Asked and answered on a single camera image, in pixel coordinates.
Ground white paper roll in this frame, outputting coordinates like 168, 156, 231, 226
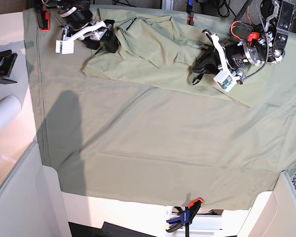
0, 95, 22, 131

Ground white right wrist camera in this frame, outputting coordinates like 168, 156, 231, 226
55, 20, 111, 54

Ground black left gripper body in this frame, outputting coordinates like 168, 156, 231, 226
224, 40, 266, 69

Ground orange black clamp top middle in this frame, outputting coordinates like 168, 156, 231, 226
186, 0, 194, 26

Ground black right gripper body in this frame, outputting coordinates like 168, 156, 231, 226
59, 7, 93, 29

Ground orange black clamp top left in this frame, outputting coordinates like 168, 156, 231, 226
34, 0, 50, 32

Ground light green T-shirt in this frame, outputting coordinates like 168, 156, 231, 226
83, 8, 255, 107

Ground orange black clamp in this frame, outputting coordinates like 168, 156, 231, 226
34, 0, 50, 32
186, 0, 194, 26

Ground black cables on wall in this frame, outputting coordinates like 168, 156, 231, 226
194, 0, 237, 19

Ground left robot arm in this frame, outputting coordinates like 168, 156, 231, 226
189, 0, 294, 92

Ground black tablet on stand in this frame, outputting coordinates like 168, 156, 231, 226
0, 50, 18, 84

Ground blue orange bar clamp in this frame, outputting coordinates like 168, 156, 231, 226
166, 197, 204, 237

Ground grey-green table cloth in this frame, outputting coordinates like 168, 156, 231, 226
23, 9, 296, 210

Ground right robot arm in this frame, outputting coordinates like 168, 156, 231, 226
33, 0, 119, 54

